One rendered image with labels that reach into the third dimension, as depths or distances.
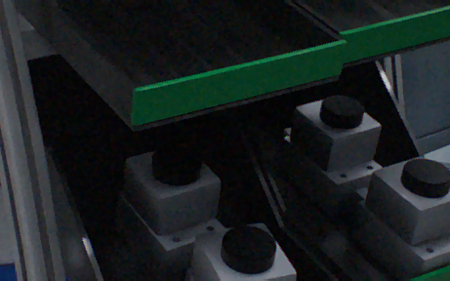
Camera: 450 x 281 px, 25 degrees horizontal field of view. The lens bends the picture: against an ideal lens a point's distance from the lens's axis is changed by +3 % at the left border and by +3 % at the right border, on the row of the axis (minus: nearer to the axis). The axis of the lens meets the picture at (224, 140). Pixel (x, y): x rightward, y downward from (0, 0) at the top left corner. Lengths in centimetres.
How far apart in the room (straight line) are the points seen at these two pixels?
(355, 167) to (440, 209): 9
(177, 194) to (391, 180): 14
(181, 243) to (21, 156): 11
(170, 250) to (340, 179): 15
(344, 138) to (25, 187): 23
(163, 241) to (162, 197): 3
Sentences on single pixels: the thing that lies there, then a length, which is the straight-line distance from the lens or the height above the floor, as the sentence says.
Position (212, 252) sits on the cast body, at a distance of 55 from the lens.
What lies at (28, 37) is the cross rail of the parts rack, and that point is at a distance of 57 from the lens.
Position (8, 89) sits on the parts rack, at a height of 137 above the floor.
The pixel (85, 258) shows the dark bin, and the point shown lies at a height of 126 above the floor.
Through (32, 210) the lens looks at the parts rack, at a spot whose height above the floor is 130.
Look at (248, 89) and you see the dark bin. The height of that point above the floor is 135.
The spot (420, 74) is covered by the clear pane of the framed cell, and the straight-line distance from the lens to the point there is 175.
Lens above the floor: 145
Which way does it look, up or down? 13 degrees down
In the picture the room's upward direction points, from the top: 8 degrees counter-clockwise
